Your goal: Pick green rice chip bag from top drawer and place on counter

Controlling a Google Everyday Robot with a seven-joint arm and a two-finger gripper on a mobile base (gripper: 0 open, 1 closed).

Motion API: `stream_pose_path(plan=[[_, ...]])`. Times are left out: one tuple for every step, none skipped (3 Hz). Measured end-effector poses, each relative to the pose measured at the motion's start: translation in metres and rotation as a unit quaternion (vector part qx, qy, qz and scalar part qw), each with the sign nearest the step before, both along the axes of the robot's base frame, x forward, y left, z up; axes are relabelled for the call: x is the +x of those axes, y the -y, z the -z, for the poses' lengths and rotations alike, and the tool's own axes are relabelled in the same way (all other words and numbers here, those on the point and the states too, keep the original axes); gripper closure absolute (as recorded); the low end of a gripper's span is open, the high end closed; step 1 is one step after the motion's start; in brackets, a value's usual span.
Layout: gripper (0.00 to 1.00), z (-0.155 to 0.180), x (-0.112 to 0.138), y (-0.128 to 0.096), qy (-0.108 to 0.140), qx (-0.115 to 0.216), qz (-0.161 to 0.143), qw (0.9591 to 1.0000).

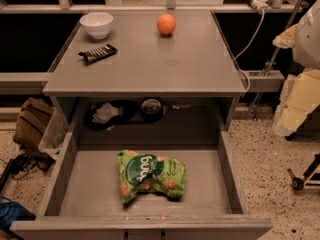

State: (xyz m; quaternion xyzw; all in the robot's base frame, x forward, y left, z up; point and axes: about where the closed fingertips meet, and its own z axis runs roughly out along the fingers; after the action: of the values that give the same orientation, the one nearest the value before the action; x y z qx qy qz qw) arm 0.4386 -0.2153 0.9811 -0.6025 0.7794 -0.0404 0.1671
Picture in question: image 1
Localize blue bag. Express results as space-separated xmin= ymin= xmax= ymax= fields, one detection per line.
xmin=0 ymin=196 xmax=36 ymax=230

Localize black cables on floor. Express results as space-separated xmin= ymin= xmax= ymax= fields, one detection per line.
xmin=0 ymin=153 xmax=56 ymax=194

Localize open grey top drawer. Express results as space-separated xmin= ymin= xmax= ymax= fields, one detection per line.
xmin=11 ymin=105 xmax=272 ymax=240

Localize clear plastic bin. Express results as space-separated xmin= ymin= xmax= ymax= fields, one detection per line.
xmin=38 ymin=111 xmax=68 ymax=160

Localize white power cable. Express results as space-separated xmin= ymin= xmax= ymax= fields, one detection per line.
xmin=232 ymin=7 xmax=266 ymax=94

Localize black pan with papers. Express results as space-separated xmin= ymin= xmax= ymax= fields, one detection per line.
xmin=84 ymin=100 xmax=136 ymax=131

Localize white power adapter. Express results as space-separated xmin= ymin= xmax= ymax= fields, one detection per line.
xmin=246 ymin=0 xmax=268 ymax=15

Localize black wheeled stand leg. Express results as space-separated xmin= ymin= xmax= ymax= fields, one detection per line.
xmin=287 ymin=154 xmax=320 ymax=191

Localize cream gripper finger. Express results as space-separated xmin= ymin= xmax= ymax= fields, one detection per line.
xmin=272 ymin=68 xmax=320 ymax=137
xmin=272 ymin=24 xmax=297 ymax=49

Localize brown backpack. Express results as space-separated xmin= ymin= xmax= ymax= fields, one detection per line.
xmin=13 ymin=98 xmax=54 ymax=159

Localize small black pot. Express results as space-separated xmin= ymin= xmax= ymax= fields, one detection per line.
xmin=140 ymin=98 xmax=164 ymax=123

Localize white ceramic bowl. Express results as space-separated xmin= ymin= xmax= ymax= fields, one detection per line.
xmin=80 ymin=12 xmax=113 ymax=39

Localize grey cabinet counter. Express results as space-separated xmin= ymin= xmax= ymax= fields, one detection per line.
xmin=43 ymin=10 xmax=245 ymax=137

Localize orange fruit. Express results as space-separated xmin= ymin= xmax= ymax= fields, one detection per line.
xmin=157 ymin=14 xmax=176 ymax=35

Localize dark chocolate bar wrapper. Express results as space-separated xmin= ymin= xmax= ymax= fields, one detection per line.
xmin=79 ymin=44 xmax=118 ymax=64

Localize green rice chip bag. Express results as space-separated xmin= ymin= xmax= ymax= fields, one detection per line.
xmin=117 ymin=150 xmax=186 ymax=204

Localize metal tripod pole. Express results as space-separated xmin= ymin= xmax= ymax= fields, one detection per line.
xmin=248 ymin=0 xmax=303 ymax=120

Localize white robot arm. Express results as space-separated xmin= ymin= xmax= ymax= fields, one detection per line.
xmin=273 ymin=0 xmax=320 ymax=137

